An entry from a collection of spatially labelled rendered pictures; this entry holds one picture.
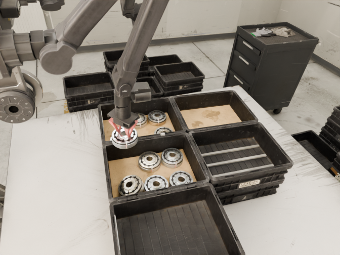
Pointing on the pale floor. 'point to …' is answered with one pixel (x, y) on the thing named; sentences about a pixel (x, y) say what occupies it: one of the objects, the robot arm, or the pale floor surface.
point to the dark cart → (269, 64)
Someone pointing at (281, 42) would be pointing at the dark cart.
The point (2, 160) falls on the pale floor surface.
